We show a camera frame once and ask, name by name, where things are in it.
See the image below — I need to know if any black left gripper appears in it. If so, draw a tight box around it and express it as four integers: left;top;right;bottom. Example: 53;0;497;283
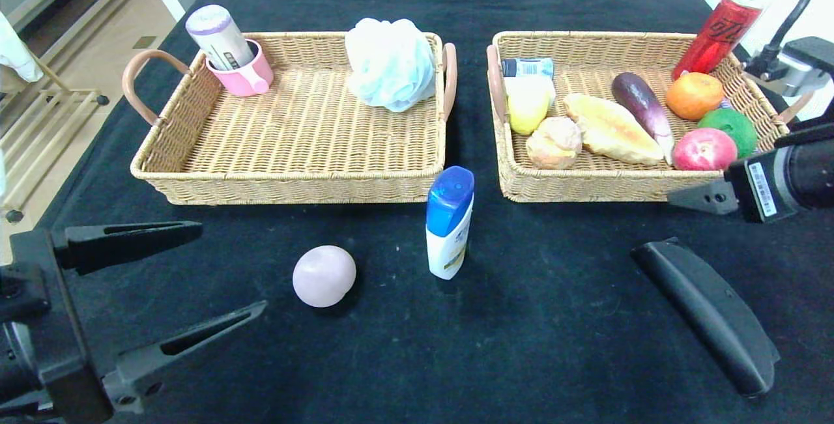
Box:
0;221;268;424

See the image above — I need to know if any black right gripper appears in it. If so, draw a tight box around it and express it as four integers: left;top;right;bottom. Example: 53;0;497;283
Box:
667;137;834;224

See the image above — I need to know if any red peach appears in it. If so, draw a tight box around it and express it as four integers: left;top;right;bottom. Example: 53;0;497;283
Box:
672;128;738;171

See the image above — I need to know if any black curved plastic piece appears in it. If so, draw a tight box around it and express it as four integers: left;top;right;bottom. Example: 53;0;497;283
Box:
631;237;781;399

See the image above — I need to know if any yellow round fruit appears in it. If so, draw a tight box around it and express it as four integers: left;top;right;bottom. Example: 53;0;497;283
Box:
507;79;552;136

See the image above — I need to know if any white shampoo bottle blue cap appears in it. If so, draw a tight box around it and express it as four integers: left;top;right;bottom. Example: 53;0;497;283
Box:
425;166;475;281

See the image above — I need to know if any wicker basket holding food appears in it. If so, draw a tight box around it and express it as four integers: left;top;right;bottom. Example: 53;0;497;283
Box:
485;31;815;205

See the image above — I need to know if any wicker basket holding pink mug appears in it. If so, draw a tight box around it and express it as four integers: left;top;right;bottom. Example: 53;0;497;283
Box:
122;32;458;206

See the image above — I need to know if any green round fruit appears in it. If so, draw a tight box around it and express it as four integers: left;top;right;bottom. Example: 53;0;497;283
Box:
697;108;758;158

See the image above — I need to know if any orange fruit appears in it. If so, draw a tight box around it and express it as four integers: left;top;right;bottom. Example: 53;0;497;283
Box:
665;72;725;121

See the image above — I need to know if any golden bread loaf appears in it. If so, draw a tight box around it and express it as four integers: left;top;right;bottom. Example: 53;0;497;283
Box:
563;94;665;165

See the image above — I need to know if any purple eggplant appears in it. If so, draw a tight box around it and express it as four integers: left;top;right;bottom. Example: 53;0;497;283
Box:
611;72;676;165

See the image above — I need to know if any cream puff pastry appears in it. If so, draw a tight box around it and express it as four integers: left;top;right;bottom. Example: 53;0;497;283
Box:
525;117;582;171

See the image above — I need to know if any red soda can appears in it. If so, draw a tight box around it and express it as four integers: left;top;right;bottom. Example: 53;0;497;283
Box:
671;0;764;81

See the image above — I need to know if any small white juice carton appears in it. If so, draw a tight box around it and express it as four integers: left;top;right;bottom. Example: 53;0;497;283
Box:
504;76;557;107

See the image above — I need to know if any pale purple round ball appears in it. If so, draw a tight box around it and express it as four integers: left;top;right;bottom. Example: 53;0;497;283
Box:
293;246;358;309

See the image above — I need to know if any small blue labelled bottle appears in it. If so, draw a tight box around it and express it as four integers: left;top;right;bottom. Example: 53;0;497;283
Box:
502;58;554;79

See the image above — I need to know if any pink mug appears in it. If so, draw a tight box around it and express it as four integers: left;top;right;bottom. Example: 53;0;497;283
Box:
207;40;276;98

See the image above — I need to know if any black table cloth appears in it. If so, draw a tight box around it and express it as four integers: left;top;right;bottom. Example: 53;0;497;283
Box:
0;0;834;424

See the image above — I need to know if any white hanging cloth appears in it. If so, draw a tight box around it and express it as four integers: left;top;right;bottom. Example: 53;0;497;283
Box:
0;12;45;85

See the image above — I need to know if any white tube with purple cap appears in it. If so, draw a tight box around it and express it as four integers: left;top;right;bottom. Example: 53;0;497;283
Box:
186;5;256;72

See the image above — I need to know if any light blue bath pouf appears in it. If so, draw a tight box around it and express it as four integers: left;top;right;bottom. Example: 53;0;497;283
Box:
345;18;437;113

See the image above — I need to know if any black right camera cable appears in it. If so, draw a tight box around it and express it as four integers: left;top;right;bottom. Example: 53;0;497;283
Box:
743;0;834;79

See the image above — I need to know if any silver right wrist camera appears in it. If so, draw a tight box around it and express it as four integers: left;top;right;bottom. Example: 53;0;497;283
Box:
779;36;834;97

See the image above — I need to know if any beige metal trolley frame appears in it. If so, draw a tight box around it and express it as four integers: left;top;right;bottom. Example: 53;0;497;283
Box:
0;53;110;224

